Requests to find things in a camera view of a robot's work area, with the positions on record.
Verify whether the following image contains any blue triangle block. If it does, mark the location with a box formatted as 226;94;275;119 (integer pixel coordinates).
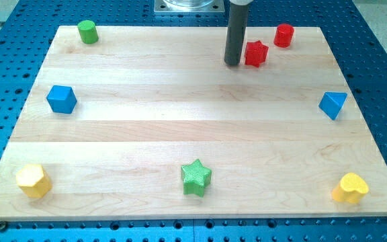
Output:
318;91;347;120

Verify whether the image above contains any light wooden board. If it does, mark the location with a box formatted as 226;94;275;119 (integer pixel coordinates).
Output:
0;26;387;221

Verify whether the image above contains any green star block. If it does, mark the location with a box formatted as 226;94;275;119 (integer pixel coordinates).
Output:
181;159;212;197

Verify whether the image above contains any red star block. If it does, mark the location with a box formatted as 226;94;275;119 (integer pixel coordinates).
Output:
245;40;269;68

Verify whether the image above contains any red cylinder block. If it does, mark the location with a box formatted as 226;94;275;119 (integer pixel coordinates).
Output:
273;24;294;48

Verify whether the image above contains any blue cube block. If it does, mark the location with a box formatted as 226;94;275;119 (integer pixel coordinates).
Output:
46;85;77;114

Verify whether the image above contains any green cylinder block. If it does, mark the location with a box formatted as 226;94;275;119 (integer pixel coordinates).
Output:
77;19;99;44

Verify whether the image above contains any yellow heart block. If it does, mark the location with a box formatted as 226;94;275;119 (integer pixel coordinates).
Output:
331;173;370;204

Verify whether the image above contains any yellow hexagon block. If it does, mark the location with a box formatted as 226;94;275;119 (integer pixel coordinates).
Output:
15;164;52;198

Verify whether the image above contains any blue perforated metal table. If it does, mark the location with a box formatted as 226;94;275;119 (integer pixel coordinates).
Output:
0;1;387;241

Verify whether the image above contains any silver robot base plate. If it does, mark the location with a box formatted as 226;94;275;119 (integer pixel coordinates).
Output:
154;0;225;13

